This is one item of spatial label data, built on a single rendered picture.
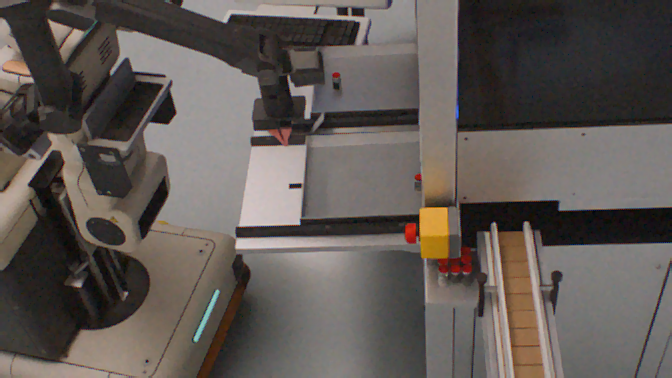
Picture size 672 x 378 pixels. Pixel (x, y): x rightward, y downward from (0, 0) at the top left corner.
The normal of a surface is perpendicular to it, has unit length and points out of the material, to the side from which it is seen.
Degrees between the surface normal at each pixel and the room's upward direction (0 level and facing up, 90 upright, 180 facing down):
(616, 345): 90
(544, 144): 90
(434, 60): 90
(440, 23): 90
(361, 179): 0
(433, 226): 0
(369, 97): 0
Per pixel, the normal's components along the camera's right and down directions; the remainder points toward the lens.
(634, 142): -0.04, 0.73
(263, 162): -0.09, -0.69
